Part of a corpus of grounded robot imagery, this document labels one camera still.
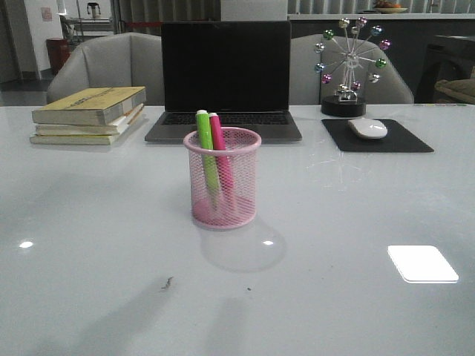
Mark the yellow book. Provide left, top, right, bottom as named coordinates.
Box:
left=30, top=125, right=132, bottom=145
left=32, top=86, right=146, bottom=125

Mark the pink highlighter pen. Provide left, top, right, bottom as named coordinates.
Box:
left=209, top=113, right=234, bottom=201

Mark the middle cream book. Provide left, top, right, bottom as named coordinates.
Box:
left=36, top=104, right=144, bottom=136

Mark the white computer mouse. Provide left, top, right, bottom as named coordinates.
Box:
left=347, top=118, right=388, bottom=139

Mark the ferris wheel desk ornament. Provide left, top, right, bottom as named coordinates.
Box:
left=314, top=16, right=388, bottom=117

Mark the bottom yellow book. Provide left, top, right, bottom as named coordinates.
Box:
left=30, top=125, right=132, bottom=145

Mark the red trash bin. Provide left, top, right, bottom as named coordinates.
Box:
left=46, top=38, right=71, bottom=75

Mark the black mouse pad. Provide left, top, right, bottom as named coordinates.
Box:
left=321, top=118, right=435, bottom=153

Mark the top yellow book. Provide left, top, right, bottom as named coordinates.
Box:
left=32, top=86, right=146, bottom=125

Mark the green highlighter pen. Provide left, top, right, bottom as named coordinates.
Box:
left=196, top=110, right=219, bottom=211

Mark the grey open laptop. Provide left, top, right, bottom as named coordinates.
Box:
left=145, top=21, right=302, bottom=144

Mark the pink mesh pen holder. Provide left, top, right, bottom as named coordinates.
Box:
left=183, top=127, right=261, bottom=229

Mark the grey armchair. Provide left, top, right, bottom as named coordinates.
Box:
left=289, top=34, right=413, bottom=105
left=47, top=33, right=165, bottom=105

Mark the right grey armchair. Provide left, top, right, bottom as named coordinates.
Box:
left=289, top=34, right=413, bottom=105

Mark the olive cushion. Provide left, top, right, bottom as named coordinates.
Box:
left=434, top=79, right=474, bottom=105

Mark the fruit bowl on counter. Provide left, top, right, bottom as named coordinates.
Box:
left=373, top=0, right=407, bottom=14

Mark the left grey armchair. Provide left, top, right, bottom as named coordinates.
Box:
left=47, top=33, right=165, bottom=105

